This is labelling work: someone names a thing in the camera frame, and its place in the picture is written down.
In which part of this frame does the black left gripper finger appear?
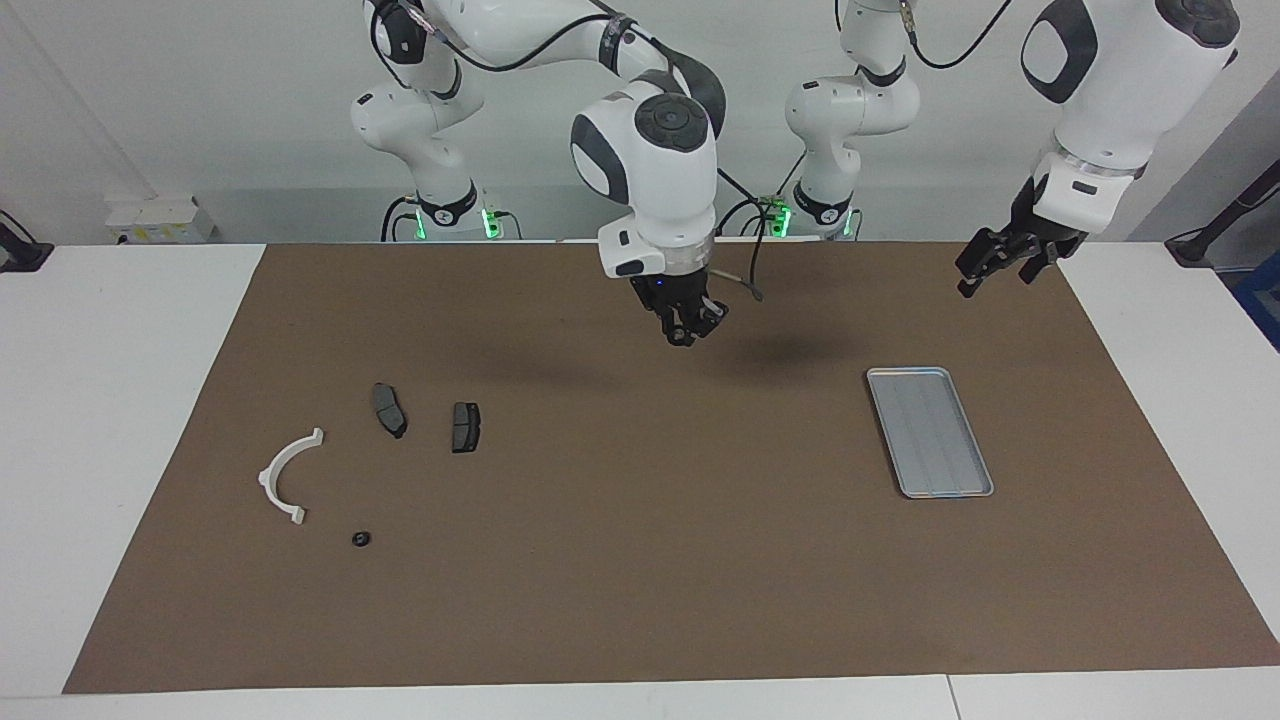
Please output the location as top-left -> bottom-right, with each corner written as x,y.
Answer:
1016,242 -> 1065,288
954,228 -> 1013,299

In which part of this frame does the silver metal tray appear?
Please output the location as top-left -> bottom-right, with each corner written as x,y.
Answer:
865,366 -> 996,500

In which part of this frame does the black stand base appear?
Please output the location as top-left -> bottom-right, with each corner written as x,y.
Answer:
1165,160 -> 1280,269

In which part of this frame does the blue bin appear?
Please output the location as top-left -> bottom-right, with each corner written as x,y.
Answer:
1232,250 -> 1280,353

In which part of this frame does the brown table mat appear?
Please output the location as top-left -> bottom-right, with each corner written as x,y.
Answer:
62,242 -> 1280,695

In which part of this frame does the curved dark brake pad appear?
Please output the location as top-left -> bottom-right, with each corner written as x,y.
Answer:
371,382 -> 409,440

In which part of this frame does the white power strip box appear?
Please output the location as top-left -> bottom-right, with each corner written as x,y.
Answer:
105,195 -> 216,246

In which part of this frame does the black base cable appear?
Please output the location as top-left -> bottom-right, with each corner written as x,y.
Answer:
713,150 -> 807,241
378,193 -> 423,244

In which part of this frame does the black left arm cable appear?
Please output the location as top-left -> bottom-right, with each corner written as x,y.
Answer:
898,0 -> 1013,74

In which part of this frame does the white half-ring bracket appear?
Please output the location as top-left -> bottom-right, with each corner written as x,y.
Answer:
258,427 -> 326,527

